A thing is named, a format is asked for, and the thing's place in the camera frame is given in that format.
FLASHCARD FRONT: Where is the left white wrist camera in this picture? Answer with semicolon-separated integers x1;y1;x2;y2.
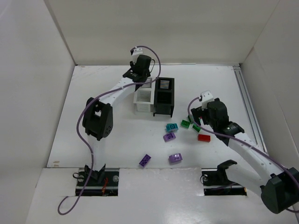
130;47;143;64

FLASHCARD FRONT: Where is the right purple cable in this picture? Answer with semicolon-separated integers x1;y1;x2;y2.
188;96;299;213

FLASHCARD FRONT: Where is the green sloped lego brick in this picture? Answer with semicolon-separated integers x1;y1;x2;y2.
192;125;201;133

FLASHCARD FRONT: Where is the green wedge lego brick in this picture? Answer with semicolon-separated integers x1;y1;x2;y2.
187;115;194;124

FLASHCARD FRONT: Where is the purple rounded lego brick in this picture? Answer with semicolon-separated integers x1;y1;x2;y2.
168;153;183;164

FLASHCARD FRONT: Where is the aluminium rail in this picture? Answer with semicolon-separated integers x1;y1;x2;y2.
233;65;267;153

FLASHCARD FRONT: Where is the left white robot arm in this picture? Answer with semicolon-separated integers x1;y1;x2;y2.
83;55;152;184

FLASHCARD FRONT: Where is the black two-bin container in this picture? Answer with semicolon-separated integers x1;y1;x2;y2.
153;77;175;118

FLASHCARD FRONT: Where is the green square lego brick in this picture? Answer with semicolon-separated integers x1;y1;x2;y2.
181;120;191;129

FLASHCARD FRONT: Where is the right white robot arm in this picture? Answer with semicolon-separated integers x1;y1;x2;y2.
187;94;299;214

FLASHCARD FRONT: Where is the red rectangular lego brick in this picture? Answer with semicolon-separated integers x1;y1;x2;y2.
198;134;211;142

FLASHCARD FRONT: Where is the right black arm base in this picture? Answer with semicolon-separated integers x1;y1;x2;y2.
200;160;247;196

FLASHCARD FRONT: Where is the teal lego brick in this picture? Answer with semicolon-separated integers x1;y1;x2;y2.
166;123;178;133

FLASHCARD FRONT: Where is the white two-bin container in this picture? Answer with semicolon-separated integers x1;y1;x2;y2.
133;82;155;113

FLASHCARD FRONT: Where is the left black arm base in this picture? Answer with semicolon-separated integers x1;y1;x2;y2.
72;165;120;196

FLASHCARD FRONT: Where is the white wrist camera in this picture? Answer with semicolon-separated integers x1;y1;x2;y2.
130;47;143;64
199;91;214;110

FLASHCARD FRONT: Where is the purple arched lego brick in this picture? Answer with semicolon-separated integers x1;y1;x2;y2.
163;133;176;142

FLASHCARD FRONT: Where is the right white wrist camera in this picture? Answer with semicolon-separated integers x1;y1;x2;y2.
199;91;214;110

